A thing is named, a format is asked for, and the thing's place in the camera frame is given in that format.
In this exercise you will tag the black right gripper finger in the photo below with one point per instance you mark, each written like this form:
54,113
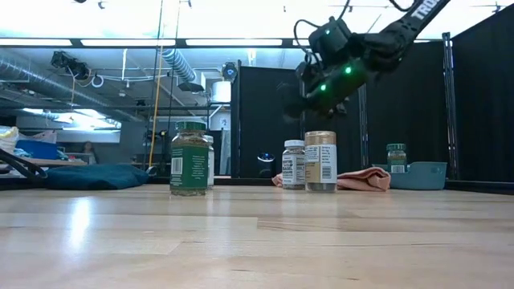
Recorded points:
307,73
297,110

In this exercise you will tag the white lid seasoning jar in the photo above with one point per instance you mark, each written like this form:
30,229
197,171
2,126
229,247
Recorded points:
292,166
210,160

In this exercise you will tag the gold lid furikake jar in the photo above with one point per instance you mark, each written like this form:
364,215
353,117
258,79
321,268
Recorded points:
320,164

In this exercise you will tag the green lid spice jar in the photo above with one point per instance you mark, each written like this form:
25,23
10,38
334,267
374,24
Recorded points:
396,160
188,168

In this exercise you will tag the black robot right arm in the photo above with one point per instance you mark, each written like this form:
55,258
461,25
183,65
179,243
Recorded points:
405,28

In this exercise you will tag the ceiling light strip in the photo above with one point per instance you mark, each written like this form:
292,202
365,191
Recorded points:
128,42
36,42
233,42
299,42

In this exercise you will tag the black fabric partition panel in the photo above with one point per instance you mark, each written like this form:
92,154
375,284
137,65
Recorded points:
265,120
486,104
405,120
345,136

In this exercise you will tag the black tower air purifier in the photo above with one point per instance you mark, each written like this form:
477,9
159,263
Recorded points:
266,166

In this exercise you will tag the round black ceiling device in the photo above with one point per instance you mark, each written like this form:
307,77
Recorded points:
229,72

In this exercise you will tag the white cylinder fixture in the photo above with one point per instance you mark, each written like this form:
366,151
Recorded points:
221,91

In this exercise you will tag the black monitor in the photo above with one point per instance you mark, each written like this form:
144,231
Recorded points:
217,154

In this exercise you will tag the pink folded cloth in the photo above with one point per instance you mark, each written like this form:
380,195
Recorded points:
363,180

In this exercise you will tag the black ceiling lamp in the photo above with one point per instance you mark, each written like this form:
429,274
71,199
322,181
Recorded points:
190,87

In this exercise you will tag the light blue plastic bin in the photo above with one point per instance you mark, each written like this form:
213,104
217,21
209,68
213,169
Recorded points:
419,176

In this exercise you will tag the dark teal cloth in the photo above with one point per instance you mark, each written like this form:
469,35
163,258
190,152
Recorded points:
96,176

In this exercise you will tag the person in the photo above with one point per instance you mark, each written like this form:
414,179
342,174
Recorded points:
88,150

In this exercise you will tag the wooden background desk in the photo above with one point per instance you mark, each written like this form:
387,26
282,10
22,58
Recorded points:
60,162

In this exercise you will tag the blue storage box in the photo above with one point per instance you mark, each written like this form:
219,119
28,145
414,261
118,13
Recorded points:
38,149

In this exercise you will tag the white and yellow bag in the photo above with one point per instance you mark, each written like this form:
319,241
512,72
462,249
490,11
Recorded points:
7,140

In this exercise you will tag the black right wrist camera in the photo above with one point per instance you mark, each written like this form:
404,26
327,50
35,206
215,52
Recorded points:
331,38

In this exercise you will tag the black table frame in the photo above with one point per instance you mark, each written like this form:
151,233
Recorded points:
241,180

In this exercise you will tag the silver flexible ventilation duct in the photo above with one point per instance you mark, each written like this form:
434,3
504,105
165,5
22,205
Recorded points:
178,64

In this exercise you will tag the large grey ceiling duct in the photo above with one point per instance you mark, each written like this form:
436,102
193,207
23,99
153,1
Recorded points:
40,82

